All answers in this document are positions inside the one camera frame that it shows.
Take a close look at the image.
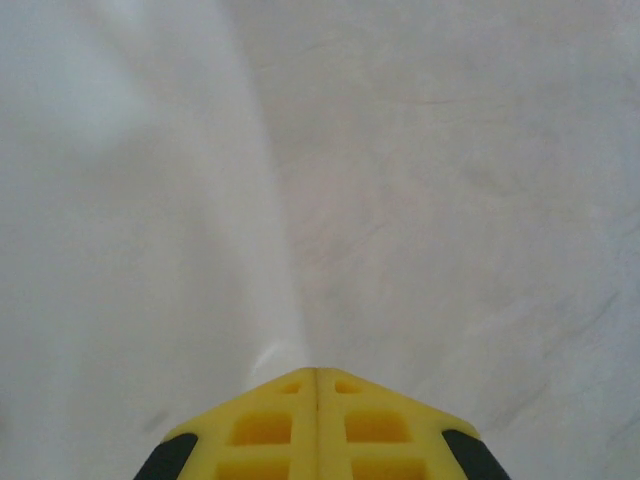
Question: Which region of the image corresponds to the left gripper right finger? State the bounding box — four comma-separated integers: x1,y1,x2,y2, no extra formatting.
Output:
316,367,511,480

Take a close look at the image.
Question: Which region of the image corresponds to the white t-shirt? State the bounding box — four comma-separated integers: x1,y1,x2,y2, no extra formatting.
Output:
0,0,314,480

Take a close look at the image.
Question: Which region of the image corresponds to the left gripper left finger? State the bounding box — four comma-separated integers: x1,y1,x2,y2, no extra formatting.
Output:
132,367,318,480

